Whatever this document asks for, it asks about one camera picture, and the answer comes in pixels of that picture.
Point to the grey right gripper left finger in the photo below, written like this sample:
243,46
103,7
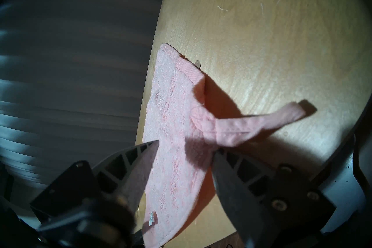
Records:
136,172

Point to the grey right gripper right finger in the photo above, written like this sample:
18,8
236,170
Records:
241,192

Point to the pink terry towel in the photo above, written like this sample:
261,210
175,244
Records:
171,134

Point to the grey pleated curtain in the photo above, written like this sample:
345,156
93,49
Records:
72,61

